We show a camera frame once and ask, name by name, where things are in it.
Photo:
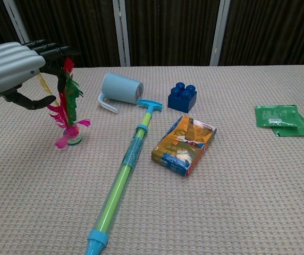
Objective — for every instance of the blue building block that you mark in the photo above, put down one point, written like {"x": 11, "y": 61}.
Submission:
{"x": 181, "y": 103}

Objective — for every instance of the green blue toy water pump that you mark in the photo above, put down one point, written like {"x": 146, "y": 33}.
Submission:
{"x": 114, "y": 191}

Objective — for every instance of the light blue plastic mug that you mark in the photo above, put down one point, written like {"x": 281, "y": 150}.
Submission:
{"x": 120, "y": 87}

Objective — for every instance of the green foil sachet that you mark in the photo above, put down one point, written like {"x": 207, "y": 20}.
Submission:
{"x": 274, "y": 114}
{"x": 303, "y": 130}

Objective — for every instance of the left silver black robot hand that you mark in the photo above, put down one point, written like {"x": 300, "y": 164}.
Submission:
{"x": 6, "y": 66}

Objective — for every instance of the white metal frame post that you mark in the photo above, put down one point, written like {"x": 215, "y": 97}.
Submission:
{"x": 121, "y": 32}
{"x": 219, "y": 32}
{"x": 15, "y": 21}

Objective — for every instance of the orange blue carton box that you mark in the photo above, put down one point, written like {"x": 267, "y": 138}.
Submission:
{"x": 184, "y": 146}

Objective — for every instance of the pink green feather shuttlecock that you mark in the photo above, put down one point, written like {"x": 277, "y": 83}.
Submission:
{"x": 71, "y": 132}

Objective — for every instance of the beige woven tablecloth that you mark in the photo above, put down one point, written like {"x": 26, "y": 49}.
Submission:
{"x": 247, "y": 199}

